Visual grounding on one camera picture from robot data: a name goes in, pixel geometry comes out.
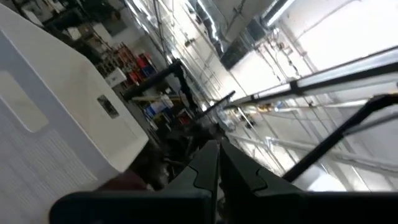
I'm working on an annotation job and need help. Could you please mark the white plastic bin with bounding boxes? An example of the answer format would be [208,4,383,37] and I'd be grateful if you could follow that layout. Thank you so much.
[0,2,149,224]

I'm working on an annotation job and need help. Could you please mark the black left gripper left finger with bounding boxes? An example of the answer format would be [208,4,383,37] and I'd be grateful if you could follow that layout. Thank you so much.
[161,139,220,224]

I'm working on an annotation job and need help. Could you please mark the shelf with red items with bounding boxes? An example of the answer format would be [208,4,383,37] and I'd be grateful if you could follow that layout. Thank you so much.
[114,42,157,87]

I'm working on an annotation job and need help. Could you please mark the white cardboard box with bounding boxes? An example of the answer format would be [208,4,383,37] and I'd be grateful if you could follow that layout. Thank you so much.
[104,67,127,88]

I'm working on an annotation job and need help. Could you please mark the aluminium frame beam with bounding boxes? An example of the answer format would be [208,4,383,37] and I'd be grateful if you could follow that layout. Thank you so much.
[223,46,398,110]

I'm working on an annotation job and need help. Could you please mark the short black frame bar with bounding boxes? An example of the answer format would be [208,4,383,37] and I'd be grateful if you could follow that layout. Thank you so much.
[198,90,236,119]

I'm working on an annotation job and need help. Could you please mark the blue storage crate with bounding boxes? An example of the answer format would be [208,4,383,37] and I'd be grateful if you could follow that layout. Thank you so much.
[144,101,169,119]

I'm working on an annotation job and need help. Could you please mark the black diagonal frame strut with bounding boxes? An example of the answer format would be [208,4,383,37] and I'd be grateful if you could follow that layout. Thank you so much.
[282,93,398,183]

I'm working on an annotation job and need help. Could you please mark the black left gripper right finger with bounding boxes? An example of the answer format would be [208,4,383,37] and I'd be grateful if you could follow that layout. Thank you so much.
[219,140,305,224]

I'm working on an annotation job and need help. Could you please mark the silver ventilation duct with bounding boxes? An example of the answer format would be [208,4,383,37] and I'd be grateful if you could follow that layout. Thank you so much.
[186,0,233,58]

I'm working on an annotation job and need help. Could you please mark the dark label sticker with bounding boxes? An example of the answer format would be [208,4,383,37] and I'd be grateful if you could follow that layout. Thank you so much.
[96,94,120,119]

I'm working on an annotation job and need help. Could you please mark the ceiling light fixture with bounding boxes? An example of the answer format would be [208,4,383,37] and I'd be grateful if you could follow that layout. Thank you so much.
[260,0,296,29]

